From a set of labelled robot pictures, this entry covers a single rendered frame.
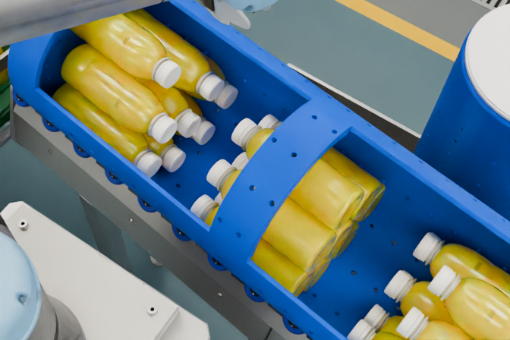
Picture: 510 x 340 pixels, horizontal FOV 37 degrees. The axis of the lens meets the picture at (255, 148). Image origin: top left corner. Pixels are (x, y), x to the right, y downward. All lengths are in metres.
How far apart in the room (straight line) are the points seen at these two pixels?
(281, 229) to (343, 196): 0.09
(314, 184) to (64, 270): 0.33
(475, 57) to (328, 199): 0.46
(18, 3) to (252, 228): 0.57
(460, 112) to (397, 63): 1.26
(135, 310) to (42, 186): 1.46
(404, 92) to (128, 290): 1.75
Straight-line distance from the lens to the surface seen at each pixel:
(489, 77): 1.33
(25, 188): 2.38
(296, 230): 1.01
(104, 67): 1.15
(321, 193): 1.00
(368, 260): 1.20
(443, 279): 0.99
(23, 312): 0.73
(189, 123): 1.16
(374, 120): 2.30
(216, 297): 1.26
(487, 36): 1.39
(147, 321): 0.93
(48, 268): 0.98
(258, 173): 0.96
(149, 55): 1.11
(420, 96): 2.57
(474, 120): 1.35
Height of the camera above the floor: 2.06
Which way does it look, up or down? 60 degrees down
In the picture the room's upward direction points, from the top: 5 degrees clockwise
